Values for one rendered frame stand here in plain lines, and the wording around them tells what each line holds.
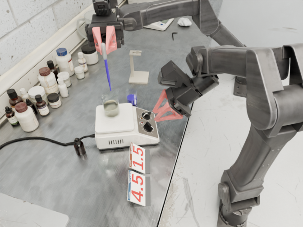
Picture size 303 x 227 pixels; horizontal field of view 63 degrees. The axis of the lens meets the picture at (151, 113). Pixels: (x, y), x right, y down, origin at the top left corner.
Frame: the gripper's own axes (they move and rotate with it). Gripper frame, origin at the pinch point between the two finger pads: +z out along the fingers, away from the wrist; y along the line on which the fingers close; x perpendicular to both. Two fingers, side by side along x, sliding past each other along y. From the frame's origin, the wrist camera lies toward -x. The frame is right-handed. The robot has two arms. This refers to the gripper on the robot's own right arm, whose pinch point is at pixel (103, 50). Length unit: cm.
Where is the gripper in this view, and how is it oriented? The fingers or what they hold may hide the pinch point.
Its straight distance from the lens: 66.9
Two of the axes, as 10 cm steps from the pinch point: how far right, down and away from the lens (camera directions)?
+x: 0.2, 7.1, 7.0
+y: 10.0, -0.8, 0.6
